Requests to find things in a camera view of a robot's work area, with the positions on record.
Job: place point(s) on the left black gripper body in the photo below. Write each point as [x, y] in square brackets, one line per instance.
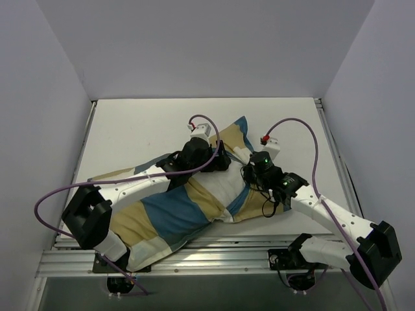
[219, 159]

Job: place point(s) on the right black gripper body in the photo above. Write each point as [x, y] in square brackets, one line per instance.
[247, 172]

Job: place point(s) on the white pillow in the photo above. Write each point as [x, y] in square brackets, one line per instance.
[224, 195]

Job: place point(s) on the checked blue beige pillowcase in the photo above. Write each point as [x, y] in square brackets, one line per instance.
[161, 224]

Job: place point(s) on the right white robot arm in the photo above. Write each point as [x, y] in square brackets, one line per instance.
[369, 251]

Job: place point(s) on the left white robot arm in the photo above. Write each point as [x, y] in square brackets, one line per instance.
[89, 212]

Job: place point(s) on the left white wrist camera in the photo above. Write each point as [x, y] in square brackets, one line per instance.
[201, 131]

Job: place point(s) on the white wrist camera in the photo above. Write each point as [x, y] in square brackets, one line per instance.
[270, 145]
[201, 131]

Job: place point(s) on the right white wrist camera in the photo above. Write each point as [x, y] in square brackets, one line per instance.
[270, 145]

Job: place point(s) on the aluminium rail frame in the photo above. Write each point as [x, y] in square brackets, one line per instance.
[226, 267]

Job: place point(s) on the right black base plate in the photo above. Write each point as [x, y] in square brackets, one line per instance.
[282, 259]

